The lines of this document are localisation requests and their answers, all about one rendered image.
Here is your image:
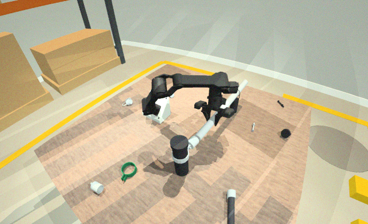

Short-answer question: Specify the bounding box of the pale grey cup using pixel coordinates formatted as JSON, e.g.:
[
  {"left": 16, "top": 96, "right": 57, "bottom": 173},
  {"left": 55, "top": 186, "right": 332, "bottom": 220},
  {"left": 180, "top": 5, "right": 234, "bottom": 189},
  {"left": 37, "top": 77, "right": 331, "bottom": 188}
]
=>
[{"left": 172, "top": 136, "right": 199, "bottom": 164}]

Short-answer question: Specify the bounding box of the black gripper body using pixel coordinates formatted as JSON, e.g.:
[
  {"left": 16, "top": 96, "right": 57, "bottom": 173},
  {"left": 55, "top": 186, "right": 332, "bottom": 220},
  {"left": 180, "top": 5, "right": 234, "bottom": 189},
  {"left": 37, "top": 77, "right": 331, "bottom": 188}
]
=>
[{"left": 194, "top": 94, "right": 235, "bottom": 118}]

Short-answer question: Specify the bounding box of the black post with cap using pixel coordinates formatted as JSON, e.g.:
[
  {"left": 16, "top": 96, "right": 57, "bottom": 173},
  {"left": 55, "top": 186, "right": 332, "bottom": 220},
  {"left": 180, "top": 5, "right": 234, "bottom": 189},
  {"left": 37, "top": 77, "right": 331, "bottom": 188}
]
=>
[{"left": 170, "top": 135, "right": 189, "bottom": 177}]

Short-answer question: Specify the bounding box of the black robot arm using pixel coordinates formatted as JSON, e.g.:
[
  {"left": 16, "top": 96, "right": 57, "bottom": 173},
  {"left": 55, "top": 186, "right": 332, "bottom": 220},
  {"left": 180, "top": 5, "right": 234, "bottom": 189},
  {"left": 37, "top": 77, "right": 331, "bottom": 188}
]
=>
[{"left": 142, "top": 72, "right": 239, "bottom": 116}]

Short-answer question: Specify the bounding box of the green ring clamp with two tabs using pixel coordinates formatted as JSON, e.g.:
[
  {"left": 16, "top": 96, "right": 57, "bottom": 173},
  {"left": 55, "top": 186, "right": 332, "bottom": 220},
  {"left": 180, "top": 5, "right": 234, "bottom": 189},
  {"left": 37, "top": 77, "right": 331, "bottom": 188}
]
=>
[{"left": 121, "top": 162, "right": 137, "bottom": 181}]

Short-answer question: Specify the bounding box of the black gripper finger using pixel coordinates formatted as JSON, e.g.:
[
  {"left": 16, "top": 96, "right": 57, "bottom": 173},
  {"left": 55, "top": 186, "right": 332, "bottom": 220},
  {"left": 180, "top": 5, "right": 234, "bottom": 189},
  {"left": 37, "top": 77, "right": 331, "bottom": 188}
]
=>
[
  {"left": 201, "top": 110, "right": 212, "bottom": 121},
  {"left": 214, "top": 114, "right": 222, "bottom": 127}
]

